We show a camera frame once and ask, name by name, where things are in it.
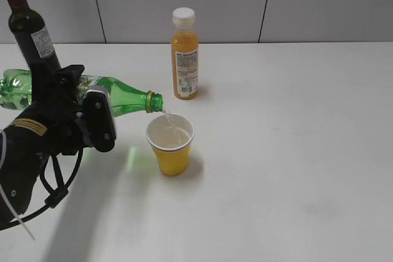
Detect black left gripper plain finger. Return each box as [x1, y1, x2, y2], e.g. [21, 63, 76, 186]
[28, 63, 85, 109]

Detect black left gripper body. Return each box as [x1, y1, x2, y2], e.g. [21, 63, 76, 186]
[1, 105, 86, 230]

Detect black left gripper silver-tipped finger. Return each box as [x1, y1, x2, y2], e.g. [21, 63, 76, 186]
[76, 85, 117, 152]

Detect green sprite plastic bottle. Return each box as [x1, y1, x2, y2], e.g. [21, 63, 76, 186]
[1, 69, 164, 117]

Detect yellow paper cup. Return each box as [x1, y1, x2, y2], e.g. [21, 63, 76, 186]
[146, 114, 195, 176]

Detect dark red wine bottle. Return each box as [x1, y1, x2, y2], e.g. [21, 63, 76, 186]
[7, 0, 61, 71]

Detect orange juice bottle white cap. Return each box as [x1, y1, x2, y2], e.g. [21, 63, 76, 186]
[171, 7, 199, 100]

